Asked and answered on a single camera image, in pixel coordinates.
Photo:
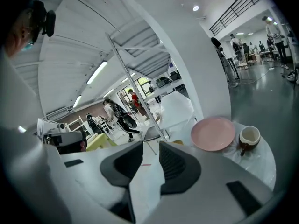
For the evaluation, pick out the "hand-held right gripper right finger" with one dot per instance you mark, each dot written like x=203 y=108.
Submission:
x=177 y=167

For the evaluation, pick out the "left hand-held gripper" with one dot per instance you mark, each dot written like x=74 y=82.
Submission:
x=67 y=139

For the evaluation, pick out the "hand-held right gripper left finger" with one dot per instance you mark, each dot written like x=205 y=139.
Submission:
x=121 y=164

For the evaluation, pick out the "black office chair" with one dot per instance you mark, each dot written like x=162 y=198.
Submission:
x=93 y=123

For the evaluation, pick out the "yellow-green table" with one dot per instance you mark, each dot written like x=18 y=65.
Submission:
x=100 y=142

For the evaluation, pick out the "long ceiling light tube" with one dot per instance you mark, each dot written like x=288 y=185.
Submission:
x=97 y=72
x=77 y=101

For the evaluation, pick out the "pink round plate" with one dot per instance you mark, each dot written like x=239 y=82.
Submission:
x=212 y=134

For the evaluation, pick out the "translucent white plastic sheet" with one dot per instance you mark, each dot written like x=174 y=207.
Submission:
x=177 y=111

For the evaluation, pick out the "brown and cream mug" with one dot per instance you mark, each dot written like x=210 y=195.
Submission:
x=249 y=137

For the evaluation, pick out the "white table with plastic cover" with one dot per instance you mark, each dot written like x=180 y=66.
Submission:
x=261 y=164

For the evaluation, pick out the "person's face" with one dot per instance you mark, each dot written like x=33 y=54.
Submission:
x=17 y=36

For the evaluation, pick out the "round ceiling spotlight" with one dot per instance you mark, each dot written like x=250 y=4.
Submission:
x=195 y=8

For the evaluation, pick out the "black metal railing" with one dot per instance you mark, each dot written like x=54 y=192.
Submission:
x=236 y=8

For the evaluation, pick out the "metal shelf rack post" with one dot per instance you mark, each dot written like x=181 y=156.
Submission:
x=130 y=80

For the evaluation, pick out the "black head-mounted camera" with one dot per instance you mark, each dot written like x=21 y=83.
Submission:
x=43 y=20

